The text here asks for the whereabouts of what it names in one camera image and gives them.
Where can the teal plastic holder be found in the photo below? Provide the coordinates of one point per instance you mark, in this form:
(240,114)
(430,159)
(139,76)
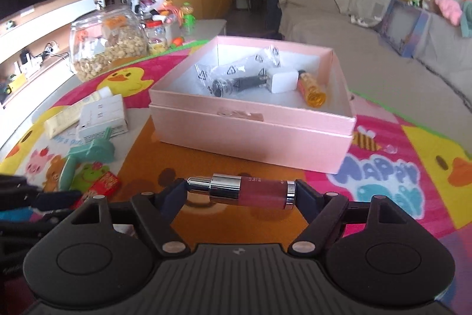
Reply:
(99,149)

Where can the colourful cartoon play mat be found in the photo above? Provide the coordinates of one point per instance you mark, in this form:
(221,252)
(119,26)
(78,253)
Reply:
(405,248)

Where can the red small packet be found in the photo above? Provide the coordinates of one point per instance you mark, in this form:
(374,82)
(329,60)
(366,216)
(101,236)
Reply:
(107,186)

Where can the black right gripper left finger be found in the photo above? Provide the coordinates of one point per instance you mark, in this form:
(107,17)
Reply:
(155,212)

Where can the cream wrapped packet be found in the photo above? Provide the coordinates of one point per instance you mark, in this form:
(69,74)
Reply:
(71,114)

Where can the pink plush toy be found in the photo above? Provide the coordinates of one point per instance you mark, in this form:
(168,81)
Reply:
(450,10)

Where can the blue picture book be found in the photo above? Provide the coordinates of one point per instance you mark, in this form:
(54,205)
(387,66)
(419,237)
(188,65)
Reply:
(404,28)

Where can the teal plush toy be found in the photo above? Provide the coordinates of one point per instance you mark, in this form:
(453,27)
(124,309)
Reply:
(466,19)

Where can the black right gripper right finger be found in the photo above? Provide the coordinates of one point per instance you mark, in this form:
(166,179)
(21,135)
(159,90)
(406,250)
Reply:
(323,213)

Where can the yellow liquid bottle black cap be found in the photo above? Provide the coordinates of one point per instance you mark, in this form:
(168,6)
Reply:
(311,91)

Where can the grey sofa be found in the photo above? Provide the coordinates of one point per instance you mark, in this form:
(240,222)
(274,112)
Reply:
(372,68)

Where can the small yellow label jar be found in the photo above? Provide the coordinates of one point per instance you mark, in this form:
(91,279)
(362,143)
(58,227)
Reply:
(157,42)

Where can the green toy figure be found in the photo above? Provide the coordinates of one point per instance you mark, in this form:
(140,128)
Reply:
(188,18)

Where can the glass jar of nuts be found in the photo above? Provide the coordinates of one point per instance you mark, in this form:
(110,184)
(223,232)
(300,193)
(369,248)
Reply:
(102,38)

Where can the white power adapter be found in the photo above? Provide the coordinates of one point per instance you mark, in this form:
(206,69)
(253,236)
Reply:
(281,80)

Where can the clear bag with black item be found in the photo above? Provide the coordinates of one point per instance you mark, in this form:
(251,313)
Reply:
(239,75)

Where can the pink cardboard box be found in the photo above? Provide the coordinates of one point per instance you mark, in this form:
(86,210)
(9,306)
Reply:
(278,129)

